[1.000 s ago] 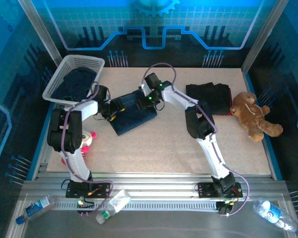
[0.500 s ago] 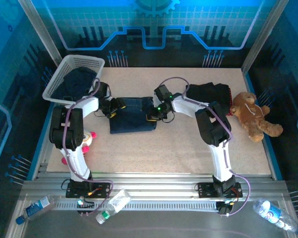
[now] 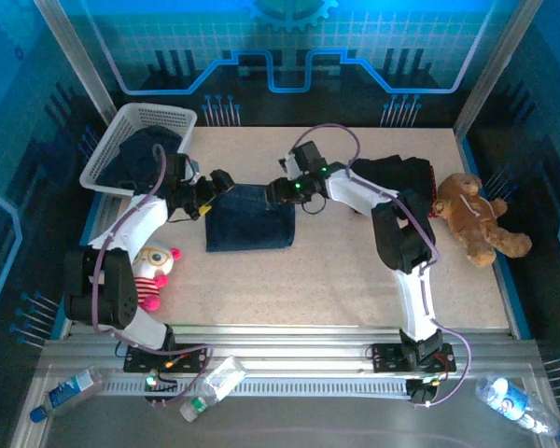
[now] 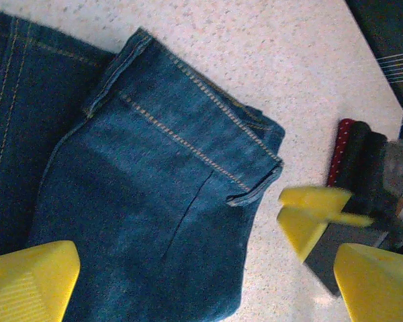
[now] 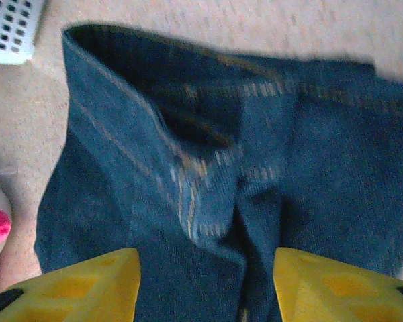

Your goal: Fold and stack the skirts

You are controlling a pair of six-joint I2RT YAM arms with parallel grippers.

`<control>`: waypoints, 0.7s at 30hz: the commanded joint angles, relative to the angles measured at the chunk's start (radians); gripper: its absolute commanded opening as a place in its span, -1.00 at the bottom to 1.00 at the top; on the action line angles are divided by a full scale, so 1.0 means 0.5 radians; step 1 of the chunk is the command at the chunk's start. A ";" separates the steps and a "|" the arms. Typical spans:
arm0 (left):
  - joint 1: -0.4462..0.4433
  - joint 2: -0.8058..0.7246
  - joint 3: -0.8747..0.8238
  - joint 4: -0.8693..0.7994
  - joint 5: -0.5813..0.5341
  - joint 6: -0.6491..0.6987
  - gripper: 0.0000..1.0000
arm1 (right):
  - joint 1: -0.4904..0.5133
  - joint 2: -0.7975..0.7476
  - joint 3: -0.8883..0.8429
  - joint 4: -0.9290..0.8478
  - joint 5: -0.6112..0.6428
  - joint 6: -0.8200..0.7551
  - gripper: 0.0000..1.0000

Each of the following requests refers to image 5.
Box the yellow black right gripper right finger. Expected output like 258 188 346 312
274 247 403 322

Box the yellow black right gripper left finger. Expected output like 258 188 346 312
0 247 141 322

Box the dark denim skirt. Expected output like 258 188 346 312
33 23 403 322

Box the white plastic mesh basket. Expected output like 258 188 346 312
0 0 48 66

